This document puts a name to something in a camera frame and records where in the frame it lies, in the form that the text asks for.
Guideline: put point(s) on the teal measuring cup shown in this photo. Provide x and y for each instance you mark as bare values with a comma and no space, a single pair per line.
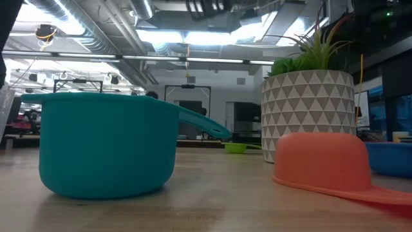
106,145

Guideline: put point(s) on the orange measuring cup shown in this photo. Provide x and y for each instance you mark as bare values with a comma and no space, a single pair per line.
322,161

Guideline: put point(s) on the blue measuring cup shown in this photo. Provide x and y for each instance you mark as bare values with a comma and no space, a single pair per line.
389,159

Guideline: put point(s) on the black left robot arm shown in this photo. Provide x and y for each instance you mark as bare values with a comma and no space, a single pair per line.
8,16

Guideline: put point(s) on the green measuring cup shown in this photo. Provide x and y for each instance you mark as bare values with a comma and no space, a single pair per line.
235,148

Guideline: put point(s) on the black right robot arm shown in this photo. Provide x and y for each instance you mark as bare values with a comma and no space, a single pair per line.
370,19

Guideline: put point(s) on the succulent in triangle-patterned pot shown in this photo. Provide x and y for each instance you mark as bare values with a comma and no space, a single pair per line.
305,112

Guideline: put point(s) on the black cabinet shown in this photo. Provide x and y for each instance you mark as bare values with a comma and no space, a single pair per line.
247,112

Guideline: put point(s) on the person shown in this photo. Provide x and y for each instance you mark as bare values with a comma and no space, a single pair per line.
152,95

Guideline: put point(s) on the black aluminium table frame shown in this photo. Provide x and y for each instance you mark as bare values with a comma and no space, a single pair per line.
199,144

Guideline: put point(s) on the black station frame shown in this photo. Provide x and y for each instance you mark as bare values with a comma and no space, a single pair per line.
187,86

